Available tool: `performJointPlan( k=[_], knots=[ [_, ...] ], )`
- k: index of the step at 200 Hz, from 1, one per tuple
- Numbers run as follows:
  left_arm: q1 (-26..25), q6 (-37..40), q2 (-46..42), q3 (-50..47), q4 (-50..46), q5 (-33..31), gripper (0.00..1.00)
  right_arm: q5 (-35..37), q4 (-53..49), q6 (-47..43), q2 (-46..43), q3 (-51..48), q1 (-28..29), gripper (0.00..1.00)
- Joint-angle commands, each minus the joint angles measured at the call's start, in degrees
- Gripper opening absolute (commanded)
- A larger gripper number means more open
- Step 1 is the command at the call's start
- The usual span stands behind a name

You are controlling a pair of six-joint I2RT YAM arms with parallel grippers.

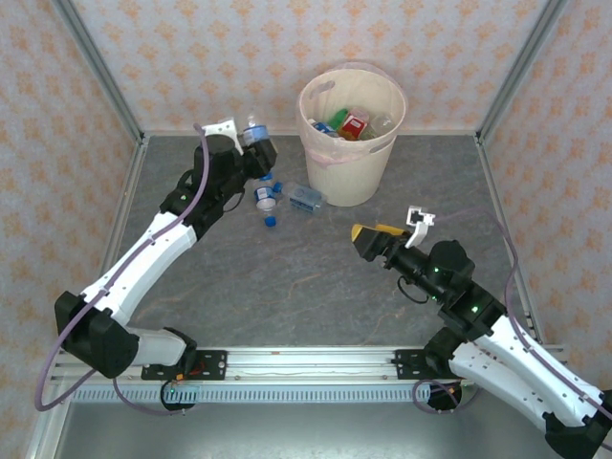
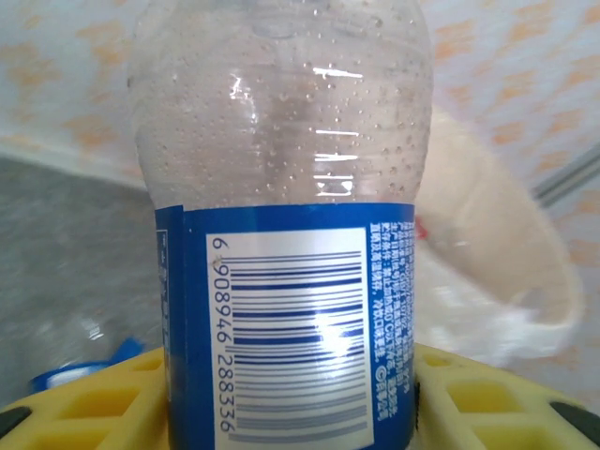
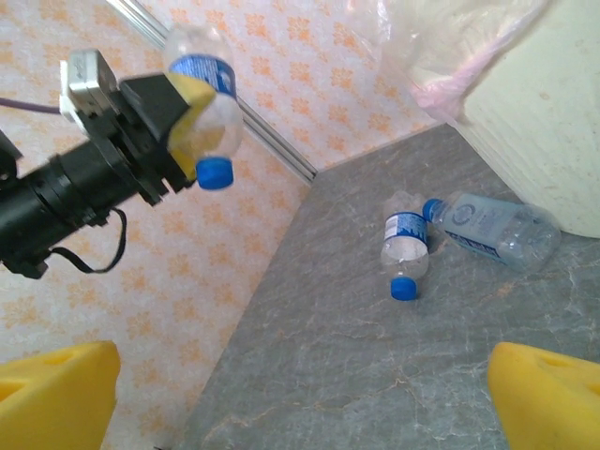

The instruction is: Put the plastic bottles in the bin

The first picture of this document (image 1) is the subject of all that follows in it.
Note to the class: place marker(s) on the left black mount plate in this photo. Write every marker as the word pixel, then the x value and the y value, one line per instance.
pixel 215 365

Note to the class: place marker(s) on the aluminium table back rail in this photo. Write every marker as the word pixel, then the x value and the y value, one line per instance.
pixel 167 132

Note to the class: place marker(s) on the beige plastic bin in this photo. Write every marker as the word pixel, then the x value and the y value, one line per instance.
pixel 344 177

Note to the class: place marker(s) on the aluminium table side rail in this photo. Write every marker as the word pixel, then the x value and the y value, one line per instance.
pixel 495 191
pixel 119 215

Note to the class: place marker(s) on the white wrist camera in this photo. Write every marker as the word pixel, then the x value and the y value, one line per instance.
pixel 222 129
pixel 421 225

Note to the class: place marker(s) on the right black mount plate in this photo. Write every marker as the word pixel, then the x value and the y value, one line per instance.
pixel 408 363

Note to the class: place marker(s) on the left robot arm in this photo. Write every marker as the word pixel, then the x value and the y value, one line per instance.
pixel 143 258

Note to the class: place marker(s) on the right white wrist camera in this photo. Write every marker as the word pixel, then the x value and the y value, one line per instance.
pixel 421 225

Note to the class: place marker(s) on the aluminium frame post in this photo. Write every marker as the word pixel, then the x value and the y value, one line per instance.
pixel 521 67
pixel 98 67

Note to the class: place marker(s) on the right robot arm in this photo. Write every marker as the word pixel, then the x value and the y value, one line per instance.
pixel 516 368

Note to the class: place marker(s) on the orange sauce bottle white cap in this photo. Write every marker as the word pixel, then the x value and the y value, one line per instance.
pixel 355 125

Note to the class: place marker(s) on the blue tinted plastic bottle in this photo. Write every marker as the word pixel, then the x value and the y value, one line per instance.
pixel 306 197

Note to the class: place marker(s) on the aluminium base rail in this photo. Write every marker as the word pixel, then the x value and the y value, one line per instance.
pixel 311 365

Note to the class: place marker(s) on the grey metal panel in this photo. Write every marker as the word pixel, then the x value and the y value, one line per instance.
pixel 311 430

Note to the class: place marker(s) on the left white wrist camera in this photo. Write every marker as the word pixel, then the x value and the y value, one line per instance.
pixel 222 129

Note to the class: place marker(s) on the green bottle yellow cap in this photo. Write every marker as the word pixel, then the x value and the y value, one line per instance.
pixel 338 118

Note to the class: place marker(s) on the clear bottle blue label white cap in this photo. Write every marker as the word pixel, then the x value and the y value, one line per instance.
pixel 324 128

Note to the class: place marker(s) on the black mount plate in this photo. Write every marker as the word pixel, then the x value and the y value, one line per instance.
pixel 215 365
pixel 408 363

